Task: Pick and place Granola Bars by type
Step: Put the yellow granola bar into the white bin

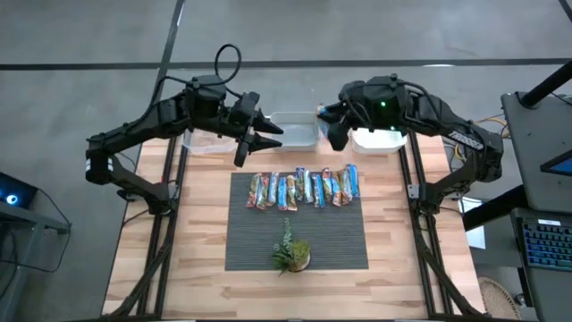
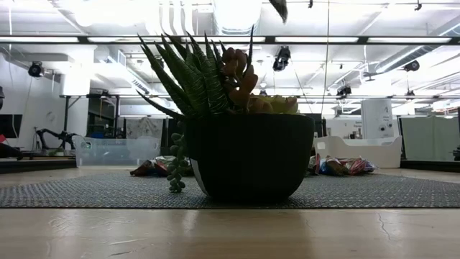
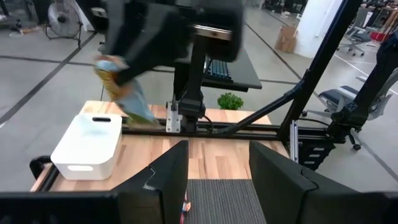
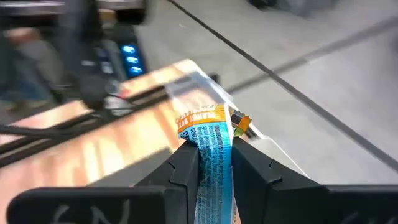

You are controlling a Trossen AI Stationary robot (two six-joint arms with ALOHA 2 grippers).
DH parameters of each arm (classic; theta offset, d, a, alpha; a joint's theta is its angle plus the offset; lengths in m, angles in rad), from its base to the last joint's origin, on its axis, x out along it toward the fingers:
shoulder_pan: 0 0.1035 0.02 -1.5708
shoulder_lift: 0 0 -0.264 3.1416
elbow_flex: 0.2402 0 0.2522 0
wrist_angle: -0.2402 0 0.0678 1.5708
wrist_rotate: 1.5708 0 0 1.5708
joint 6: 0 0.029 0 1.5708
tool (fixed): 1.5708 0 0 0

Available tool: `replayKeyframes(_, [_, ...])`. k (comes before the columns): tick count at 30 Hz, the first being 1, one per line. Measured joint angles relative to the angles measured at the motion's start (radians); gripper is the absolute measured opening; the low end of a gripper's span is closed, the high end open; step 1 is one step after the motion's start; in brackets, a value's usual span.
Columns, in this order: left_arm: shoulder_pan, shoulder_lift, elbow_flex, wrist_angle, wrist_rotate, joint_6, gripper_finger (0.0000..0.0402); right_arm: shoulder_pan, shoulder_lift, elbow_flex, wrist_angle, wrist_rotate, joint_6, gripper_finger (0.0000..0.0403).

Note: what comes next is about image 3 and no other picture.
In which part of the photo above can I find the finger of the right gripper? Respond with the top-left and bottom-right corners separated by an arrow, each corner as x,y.
116,40 -> 175,86

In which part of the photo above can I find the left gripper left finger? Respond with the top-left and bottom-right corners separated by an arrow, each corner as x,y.
111,139 -> 189,224

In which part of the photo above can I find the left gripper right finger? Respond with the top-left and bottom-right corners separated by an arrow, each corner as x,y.
248,140 -> 369,224

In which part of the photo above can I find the blue yellow granola bar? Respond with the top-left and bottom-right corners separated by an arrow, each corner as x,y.
94,55 -> 159,125

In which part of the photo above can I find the red granola bar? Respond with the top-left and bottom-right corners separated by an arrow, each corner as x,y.
179,191 -> 192,224

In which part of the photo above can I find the grey woven placemat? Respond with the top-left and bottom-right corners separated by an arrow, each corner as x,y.
185,179 -> 268,224

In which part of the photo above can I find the backlit black keyboard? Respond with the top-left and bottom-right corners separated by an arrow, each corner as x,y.
204,57 -> 233,83

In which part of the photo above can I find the white plastic bin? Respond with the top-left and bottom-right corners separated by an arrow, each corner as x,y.
50,113 -> 123,181

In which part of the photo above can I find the black side desk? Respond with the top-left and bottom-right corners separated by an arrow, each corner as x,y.
174,46 -> 263,93

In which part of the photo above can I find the small green plant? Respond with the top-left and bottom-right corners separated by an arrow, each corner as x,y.
216,92 -> 245,111

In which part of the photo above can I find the grey office chair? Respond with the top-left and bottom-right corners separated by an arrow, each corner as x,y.
337,7 -> 373,57
303,68 -> 394,151

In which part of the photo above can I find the cardboard box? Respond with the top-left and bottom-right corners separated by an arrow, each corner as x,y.
274,24 -> 298,54

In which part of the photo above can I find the black table clamp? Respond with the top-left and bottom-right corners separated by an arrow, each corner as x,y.
29,155 -> 53,181

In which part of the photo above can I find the white pillar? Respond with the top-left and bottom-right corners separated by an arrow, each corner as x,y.
294,0 -> 344,59

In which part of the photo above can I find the black aluminium table frame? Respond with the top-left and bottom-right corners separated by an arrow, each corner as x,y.
29,0 -> 398,192

